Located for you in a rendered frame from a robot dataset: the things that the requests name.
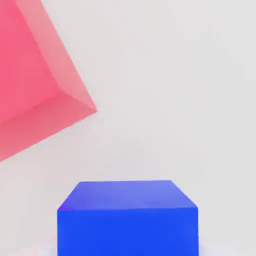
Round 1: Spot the small blue cube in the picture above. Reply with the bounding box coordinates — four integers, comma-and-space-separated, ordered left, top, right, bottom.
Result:
57, 179, 199, 256

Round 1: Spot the large pink box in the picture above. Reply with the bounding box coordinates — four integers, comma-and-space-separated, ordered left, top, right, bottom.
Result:
0, 0, 99, 162

